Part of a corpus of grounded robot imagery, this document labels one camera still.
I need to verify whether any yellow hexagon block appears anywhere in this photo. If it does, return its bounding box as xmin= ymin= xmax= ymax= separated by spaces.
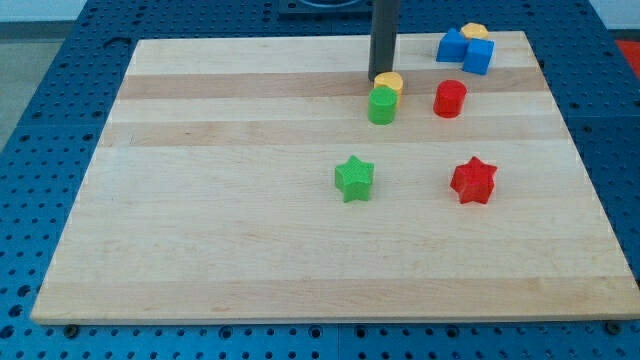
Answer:
xmin=460 ymin=22 xmax=489 ymax=40

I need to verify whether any yellow heart block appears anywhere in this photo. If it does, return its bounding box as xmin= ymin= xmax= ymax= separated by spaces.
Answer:
xmin=374 ymin=72 xmax=404 ymax=105

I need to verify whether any light wooden board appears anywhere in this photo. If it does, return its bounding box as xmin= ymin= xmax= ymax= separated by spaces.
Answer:
xmin=31 ymin=31 xmax=639 ymax=325

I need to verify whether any blue triangle block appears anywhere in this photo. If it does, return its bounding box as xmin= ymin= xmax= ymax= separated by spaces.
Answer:
xmin=436 ymin=28 xmax=469 ymax=63

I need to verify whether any green star block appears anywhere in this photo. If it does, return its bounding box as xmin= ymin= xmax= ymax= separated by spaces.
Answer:
xmin=334 ymin=155 xmax=375 ymax=202

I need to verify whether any red cylinder block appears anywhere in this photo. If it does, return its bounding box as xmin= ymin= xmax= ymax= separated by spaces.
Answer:
xmin=433 ymin=79 xmax=467 ymax=118

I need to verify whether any red star block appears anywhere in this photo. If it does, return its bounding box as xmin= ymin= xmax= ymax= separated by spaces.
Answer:
xmin=450 ymin=156 xmax=498 ymax=204

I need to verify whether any blue cube block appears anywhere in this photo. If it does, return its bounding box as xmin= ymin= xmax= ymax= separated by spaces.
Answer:
xmin=462 ymin=38 xmax=494 ymax=75

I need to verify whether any green cylinder block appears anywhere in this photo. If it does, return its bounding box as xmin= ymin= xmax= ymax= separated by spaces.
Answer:
xmin=368 ymin=86 xmax=398 ymax=125

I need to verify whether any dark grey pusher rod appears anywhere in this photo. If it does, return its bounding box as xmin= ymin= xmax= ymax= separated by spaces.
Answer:
xmin=368 ymin=0 xmax=401 ymax=82

